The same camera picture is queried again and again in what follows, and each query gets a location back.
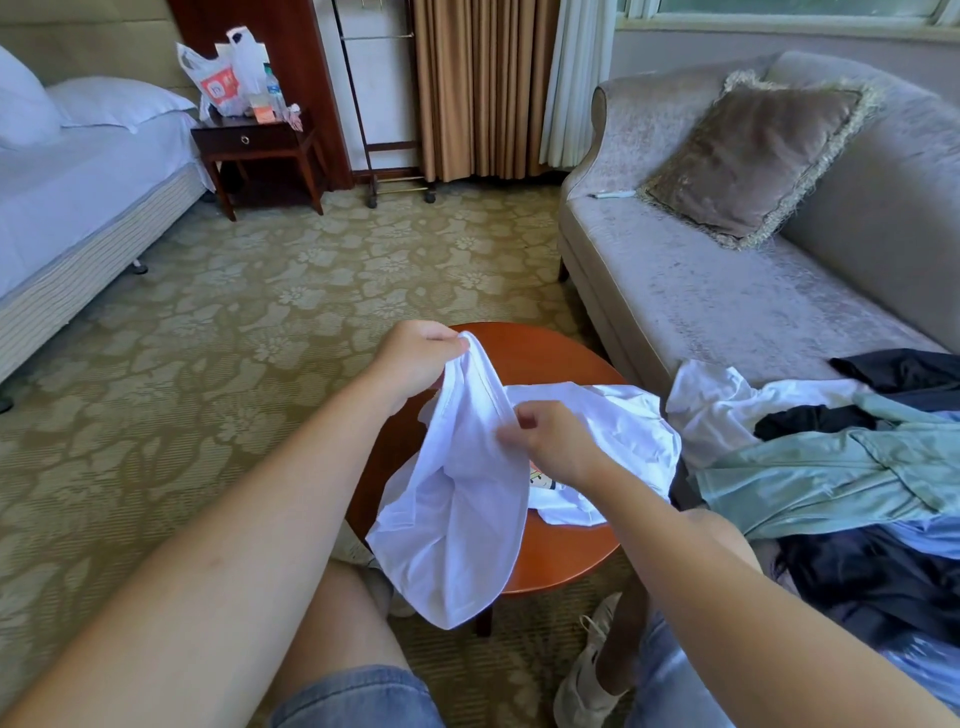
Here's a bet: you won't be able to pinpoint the dark wooden nightstand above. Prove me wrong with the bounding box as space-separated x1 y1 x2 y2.
190 120 327 222

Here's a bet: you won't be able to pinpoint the person's right forearm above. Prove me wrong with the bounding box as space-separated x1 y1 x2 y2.
577 457 960 728

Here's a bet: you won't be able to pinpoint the beige curtain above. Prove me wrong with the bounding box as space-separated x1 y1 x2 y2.
412 0 561 185

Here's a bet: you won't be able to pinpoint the brown fringed cushion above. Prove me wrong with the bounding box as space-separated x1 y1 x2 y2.
642 70 884 251

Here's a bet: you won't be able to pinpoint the person's left forearm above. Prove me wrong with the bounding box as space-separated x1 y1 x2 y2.
0 375 414 728

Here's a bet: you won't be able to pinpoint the round wooden table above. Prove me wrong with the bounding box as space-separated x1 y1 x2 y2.
345 321 632 639

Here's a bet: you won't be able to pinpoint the pile of clothes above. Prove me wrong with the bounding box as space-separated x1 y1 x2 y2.
664 348 960 707

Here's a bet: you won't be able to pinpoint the white duvet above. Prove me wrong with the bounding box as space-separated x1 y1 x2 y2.
0 45 65 149

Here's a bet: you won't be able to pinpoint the white sheer curtain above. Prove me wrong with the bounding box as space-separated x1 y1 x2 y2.
540 0 620 171

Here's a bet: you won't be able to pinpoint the black valet stand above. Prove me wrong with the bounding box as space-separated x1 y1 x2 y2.
330 0 438 209

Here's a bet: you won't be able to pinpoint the beige padded headboard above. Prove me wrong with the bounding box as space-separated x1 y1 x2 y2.
0 19 182 92

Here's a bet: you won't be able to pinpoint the white tiger print T-shirt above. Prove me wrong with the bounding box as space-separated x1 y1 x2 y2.
366 330 684 632

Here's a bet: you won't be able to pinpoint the person's right leg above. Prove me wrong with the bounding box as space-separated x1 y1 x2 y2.
600 510 764 692

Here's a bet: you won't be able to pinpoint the dark wooden wall panel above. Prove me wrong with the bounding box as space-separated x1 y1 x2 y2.
165 0 354 194

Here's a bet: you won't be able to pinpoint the blue denim shorts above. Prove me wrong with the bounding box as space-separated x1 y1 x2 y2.
270 612 737 728

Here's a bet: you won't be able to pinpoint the white bed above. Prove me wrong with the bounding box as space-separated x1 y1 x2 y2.
0 45 212 414

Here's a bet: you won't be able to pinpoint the grey velvet chaise sofa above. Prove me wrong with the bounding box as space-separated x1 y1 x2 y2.
558 52 960 399

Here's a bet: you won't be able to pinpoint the plain white plastic bag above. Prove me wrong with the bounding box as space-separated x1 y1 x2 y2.
222 25 287 125

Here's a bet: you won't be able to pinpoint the person's right hand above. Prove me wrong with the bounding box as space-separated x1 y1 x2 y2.
495 400 609 492

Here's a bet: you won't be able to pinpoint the white plastic bag red print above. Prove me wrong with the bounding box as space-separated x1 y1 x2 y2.
175 40 242 122

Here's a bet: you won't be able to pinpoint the white sneaker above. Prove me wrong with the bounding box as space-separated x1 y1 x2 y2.
552 589 624 728
330 522 414 617

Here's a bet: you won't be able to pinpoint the person's left hand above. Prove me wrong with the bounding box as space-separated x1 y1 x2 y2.
364 319 470 414

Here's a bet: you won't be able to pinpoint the white pillow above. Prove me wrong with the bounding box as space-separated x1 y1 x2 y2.
48 76 200 134

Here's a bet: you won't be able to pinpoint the white framed window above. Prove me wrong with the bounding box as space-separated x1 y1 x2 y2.
615 0 960 39

